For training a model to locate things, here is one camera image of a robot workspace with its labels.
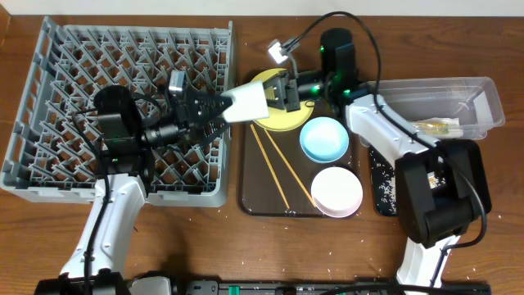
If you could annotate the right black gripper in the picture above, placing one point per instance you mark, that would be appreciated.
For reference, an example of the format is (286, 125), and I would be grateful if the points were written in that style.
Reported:
(277, 83)

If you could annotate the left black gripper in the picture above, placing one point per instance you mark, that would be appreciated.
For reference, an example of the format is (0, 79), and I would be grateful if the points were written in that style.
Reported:
(184, 113)

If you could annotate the light blue bowl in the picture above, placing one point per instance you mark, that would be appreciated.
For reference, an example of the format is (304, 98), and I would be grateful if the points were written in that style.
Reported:
(324, 140)

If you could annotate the clear plastic bin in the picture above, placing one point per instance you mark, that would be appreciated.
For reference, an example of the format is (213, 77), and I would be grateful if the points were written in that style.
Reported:
(446, 98)

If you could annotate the rice and food scraps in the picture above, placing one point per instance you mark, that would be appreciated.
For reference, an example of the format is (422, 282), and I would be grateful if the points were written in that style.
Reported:
(384, 181)

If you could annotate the right wooden chopstick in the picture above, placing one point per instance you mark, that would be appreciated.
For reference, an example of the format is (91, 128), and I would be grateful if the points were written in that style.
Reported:
(290, 168)

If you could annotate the black waste tray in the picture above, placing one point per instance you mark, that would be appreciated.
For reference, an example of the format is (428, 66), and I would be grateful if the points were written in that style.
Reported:
(447, 188)

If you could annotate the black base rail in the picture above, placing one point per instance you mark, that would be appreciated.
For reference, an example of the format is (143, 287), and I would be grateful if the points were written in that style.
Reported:
(208, 287)

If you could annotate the yellow plate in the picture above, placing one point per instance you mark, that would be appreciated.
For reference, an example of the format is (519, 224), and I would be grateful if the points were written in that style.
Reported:
(281, 120)

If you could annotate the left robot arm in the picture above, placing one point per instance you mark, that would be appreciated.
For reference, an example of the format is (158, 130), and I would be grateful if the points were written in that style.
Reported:
(124, 175)

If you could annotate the green snack wrapper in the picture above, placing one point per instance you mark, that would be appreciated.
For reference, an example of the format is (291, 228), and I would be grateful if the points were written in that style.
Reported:
(431, 127)

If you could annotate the grey plastic dish rack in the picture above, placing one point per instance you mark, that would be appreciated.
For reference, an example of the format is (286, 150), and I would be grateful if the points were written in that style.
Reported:
(46, 160)

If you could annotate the dark brown serving tray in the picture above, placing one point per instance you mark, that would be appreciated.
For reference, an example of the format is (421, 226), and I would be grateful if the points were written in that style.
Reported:
(257, 192)

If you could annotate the small white cup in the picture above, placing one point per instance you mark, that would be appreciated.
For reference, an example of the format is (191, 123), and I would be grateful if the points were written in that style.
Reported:
(249, 103)

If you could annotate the white pink-rimmed bowl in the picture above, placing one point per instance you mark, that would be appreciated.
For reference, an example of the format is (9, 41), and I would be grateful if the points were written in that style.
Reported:
(337, 192)

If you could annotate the left wooden chopstick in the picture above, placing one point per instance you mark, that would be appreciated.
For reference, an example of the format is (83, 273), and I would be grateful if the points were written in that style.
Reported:
(269, 165)

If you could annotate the wooden chopstick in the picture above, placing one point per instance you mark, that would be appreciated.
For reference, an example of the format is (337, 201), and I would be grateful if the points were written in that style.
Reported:
(290, 168)
(269, 165)

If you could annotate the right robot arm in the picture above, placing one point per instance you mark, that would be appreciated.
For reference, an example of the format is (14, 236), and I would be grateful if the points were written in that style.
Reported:
(432, 234)

